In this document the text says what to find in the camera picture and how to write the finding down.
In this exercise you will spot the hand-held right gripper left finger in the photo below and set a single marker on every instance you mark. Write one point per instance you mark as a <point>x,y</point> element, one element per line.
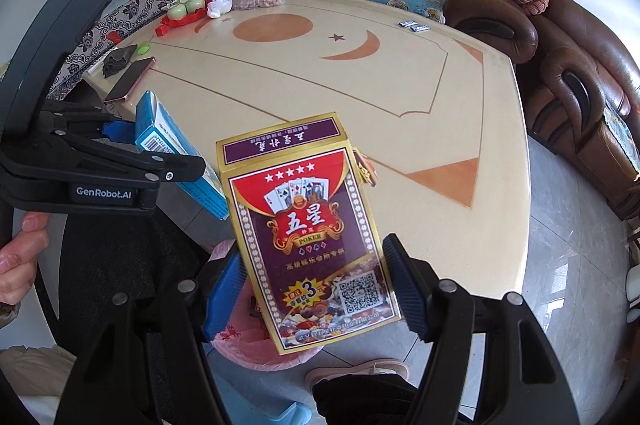
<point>225,295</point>

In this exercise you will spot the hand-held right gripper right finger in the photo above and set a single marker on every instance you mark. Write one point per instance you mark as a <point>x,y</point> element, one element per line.
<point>405,290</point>

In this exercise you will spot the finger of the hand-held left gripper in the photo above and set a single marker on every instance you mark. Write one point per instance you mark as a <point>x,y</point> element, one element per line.
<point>120,132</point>
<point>150,162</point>

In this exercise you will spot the blue cardboard box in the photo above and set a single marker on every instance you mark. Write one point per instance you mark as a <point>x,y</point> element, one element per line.
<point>165,130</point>

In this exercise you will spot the pink plastic bin bag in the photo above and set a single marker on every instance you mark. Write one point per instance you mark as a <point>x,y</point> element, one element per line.
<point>245,340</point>

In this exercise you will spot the playing card box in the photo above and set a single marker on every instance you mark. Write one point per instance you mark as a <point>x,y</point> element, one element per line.
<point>310,230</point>

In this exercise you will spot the blue plastic bin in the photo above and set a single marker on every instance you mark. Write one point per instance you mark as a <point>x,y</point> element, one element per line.
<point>280,412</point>

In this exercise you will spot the person's left hand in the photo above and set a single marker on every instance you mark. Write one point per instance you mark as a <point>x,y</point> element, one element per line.
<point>20,255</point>

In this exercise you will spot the smartphone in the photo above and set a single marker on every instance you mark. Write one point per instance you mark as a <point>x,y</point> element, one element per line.
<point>130,80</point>

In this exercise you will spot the black crumpled cloth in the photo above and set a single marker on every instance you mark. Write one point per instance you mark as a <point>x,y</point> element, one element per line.
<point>117,60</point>

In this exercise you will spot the black white floral cloth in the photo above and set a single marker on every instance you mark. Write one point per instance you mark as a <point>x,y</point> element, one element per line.
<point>125,5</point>

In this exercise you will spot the green lid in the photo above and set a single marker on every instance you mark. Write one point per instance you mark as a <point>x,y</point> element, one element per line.
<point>144,47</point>

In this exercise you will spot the person's beige shoe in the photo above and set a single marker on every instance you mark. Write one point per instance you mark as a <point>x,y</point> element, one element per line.
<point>360,372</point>

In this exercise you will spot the person's black pants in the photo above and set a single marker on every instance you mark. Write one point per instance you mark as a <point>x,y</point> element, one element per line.
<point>125,265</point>

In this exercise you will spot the red tray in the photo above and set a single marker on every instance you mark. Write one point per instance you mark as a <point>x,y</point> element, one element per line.
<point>172,25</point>

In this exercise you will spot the green fruit-shaped container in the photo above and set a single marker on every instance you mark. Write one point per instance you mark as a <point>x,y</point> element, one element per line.
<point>185,7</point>

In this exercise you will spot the small white plastic bag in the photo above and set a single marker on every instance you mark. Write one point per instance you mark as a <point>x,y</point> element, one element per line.
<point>220,5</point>

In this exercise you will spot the beige round table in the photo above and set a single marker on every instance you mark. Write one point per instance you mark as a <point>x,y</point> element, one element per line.
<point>350,105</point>

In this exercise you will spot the beige cloth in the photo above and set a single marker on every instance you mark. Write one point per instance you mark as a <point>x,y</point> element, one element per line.
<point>35,375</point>

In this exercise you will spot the small silver packet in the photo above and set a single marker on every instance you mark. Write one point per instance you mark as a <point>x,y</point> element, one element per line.
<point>406,23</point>
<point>420,28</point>

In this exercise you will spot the blue patterned armrest cover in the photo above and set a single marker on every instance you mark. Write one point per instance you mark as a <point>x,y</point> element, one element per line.
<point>622,140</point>

